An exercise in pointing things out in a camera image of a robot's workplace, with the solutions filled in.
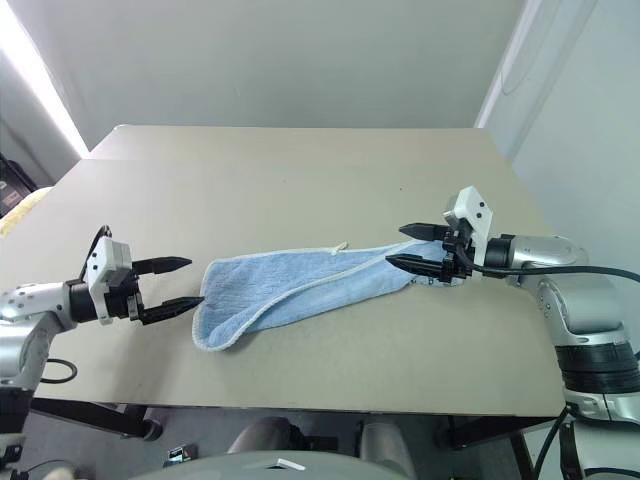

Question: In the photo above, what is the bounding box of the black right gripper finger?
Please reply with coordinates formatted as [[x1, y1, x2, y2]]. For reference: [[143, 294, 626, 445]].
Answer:
[[385, 253, 446, 279], [397, 222, 447, 243]]

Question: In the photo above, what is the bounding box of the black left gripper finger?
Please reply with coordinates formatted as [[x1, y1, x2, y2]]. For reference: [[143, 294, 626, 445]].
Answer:
[[138, 296, 206, 327], [130, 255, 194, 276]]

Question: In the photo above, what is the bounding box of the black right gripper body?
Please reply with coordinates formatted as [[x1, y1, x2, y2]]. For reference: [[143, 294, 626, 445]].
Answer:
[[440, 221, 475, 285]]

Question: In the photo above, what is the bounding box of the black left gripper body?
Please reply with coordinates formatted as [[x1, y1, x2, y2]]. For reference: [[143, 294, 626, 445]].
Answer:
[[102, 266, 147, 324]]

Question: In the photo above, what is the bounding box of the light blue towel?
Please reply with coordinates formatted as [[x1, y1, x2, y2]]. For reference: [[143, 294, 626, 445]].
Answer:
[[191, 239, 465, 354]]

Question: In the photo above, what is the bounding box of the black table leg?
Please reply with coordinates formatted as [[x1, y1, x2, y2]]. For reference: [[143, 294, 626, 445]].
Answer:
[[28, 396, 164, 443]]

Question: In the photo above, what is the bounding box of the pale yellow cloth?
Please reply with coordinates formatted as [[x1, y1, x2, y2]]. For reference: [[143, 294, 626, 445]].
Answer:
[[0, 186, 55, 237]]

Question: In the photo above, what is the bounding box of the small black floor object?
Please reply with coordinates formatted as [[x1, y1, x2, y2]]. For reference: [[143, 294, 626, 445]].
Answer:
[[163, 443, 200, 469]]

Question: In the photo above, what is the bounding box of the dark grey rounded shape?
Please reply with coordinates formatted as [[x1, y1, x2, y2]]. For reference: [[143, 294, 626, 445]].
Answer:
[[357, 418, 418, 479], [226, 416, 304, 456]]

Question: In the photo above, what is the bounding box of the black equipment case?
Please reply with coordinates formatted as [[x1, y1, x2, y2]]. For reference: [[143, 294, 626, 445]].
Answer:
[[0, 153, 40, 217]]

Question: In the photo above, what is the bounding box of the grey rounded robot torso shell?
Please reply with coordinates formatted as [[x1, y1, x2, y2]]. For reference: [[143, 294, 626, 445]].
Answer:
[[130, 451, 419, 480]]

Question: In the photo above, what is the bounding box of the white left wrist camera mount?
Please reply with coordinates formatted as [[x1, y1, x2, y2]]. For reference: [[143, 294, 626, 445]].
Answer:
[[82, 236, 134, 327]]

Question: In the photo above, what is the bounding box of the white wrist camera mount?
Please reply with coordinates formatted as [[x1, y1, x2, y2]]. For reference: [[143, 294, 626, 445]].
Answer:
[[440, 186, 496, 267], [82, 236, 134, 327]]

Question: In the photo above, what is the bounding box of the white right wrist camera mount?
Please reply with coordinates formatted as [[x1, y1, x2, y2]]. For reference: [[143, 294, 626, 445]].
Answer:
[[440, 186, 496, 267]]

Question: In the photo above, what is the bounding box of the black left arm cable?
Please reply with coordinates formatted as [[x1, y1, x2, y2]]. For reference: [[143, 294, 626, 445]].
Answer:
[[38, 356, 79, 386]]

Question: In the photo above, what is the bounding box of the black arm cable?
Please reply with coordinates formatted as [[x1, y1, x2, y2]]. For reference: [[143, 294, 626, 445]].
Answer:
[[38, 356, 79, 386], [468, 247, 640, 282]]

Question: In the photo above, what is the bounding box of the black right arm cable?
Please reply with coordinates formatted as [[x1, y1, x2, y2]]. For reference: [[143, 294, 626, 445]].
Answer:
[[468, 247, 640, 282]]

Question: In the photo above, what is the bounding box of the black hanging cable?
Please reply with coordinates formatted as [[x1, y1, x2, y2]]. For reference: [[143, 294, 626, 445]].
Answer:
[[530, 404, 572, 480]]

